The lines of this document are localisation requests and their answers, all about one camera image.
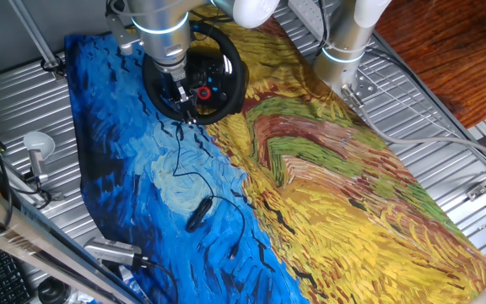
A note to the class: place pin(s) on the metal frame beam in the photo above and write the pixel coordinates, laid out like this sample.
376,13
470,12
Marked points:
36,245

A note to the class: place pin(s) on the blue yellow painting print cloth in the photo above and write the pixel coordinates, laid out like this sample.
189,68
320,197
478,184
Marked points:
331,190

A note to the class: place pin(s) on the silver ribbed camera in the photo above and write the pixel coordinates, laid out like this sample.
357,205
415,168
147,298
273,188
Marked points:
112,251

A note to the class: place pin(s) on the white power strip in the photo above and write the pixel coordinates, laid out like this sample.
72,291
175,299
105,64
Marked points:
306,14

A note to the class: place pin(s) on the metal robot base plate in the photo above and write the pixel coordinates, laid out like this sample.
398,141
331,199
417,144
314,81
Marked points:
365,86

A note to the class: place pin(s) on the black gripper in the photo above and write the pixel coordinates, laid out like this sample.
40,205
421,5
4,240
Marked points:
179,86

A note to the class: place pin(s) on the white dome stand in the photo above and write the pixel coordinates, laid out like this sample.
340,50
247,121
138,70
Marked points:
38,143

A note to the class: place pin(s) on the aluminium profile mast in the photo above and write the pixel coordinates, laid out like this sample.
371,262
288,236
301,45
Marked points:
32,29

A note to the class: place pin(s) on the silver clamp bracket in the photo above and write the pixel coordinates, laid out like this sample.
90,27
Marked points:
40,178

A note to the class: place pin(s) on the black racing steering wheel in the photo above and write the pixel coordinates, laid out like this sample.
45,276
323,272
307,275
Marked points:
215,118

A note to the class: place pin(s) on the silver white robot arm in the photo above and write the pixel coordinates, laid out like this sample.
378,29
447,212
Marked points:
163,38

